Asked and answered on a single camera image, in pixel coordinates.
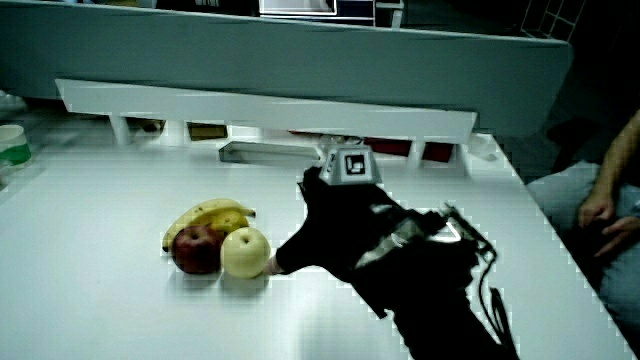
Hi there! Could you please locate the person's right hand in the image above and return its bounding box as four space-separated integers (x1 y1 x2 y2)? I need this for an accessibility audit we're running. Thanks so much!
263 145 407 283

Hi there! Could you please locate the yellow apple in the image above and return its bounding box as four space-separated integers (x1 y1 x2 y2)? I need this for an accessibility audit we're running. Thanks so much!
220 226 272 280

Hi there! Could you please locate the another person's forearm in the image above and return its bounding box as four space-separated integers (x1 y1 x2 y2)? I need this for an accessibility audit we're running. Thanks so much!
593 108 640 201

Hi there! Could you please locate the red box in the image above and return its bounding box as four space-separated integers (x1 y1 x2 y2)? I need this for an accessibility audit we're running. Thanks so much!
363 136 454 164

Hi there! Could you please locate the metal tray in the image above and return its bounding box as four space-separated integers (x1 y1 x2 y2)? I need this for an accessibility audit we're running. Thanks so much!
218 140 327 167

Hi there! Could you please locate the small yellow banana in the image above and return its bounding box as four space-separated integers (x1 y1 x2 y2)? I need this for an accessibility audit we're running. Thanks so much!
208 211 250 235

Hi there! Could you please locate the large yellow banana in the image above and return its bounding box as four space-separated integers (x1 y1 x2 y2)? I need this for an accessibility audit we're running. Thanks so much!
161 198 257 253

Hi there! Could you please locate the white shelf riser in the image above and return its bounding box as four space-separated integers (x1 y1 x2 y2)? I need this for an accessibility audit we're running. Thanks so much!
54 78 479 147

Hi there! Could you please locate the red apple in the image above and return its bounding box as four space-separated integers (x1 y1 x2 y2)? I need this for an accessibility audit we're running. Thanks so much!
171 224 225 275

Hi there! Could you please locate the brown box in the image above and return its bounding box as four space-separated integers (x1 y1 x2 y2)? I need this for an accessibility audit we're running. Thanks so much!
187 122 229 142

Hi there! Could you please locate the grey partition board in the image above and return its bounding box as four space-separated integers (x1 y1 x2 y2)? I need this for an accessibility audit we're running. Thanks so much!
0 0 574 137

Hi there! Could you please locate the white framed monitor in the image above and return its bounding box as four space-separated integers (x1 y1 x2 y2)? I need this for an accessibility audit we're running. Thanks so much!
257 0 376 27

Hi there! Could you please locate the seated person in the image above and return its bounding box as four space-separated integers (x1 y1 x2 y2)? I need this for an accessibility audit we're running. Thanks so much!
525 159 640 346

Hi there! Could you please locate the white and green cup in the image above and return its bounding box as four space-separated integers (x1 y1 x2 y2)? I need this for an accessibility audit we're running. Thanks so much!
0 124 33 169

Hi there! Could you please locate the black glove cable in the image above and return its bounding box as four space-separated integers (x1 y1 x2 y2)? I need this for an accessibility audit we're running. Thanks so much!
476 248 519 354

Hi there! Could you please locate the white wire rack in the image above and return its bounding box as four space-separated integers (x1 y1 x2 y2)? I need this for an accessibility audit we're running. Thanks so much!
519 0 587 42

